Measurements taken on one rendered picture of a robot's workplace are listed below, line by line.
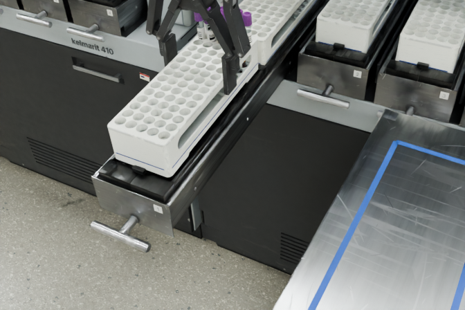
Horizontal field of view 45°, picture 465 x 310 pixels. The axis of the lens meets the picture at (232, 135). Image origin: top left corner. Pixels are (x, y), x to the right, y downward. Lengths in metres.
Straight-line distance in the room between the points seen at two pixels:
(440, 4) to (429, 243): 0.53
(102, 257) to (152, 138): 1.04
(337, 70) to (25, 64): 0.88
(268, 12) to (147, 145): 0.41
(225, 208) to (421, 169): 0.75
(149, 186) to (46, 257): 1.07
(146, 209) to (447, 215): 0.41
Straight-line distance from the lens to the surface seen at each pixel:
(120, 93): 1.40
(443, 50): 1.01
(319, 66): 1.05
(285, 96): 1.13
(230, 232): 1.54
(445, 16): 1.09
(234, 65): 0.84
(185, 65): 0.89
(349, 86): 1.05
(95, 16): 1.30
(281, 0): 1.12
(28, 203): 2.00
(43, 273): 1.80
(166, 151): 0.76
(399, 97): 1.04
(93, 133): 1.58
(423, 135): 0.88
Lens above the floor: 1.39
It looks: 42 degrees down
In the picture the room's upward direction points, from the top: 3 degrees counter-clockwise
